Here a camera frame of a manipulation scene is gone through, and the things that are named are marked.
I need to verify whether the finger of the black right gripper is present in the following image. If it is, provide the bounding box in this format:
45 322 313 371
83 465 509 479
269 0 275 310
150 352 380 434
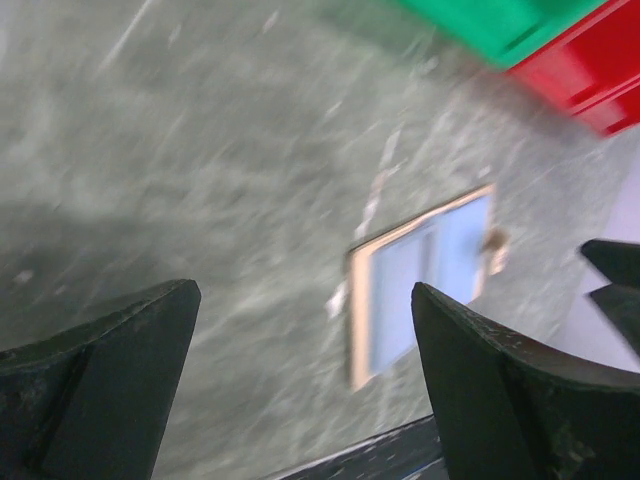
580 239 639 355

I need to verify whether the red bin middle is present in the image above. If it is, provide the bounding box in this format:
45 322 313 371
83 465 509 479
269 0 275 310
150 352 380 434
508 0 639 137

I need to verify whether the green plastic bin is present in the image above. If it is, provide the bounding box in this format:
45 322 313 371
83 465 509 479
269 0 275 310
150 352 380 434
402 0 602 69

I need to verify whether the tan card holder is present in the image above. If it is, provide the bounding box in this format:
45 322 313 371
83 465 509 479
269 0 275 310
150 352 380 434
346 184 509 391

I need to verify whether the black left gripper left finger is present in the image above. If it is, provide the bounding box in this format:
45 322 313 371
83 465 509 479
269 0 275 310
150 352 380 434
1 279 201 479

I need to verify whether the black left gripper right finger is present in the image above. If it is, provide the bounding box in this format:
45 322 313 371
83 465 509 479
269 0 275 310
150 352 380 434
411 283 639 479

